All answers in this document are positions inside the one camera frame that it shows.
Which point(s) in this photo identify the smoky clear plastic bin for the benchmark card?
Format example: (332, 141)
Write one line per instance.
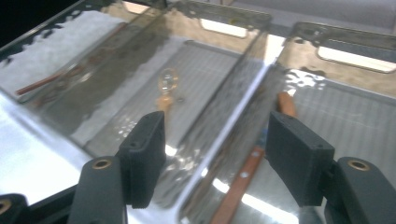
(351, 118)
(62, 46)
(202, 68)

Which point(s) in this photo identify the translucent orange plastic spoon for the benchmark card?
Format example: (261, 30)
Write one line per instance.
(167, 82)

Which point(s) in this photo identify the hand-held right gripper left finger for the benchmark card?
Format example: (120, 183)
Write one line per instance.
(143, 161)

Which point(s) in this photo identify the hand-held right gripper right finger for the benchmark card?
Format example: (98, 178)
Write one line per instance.
(299, 161)

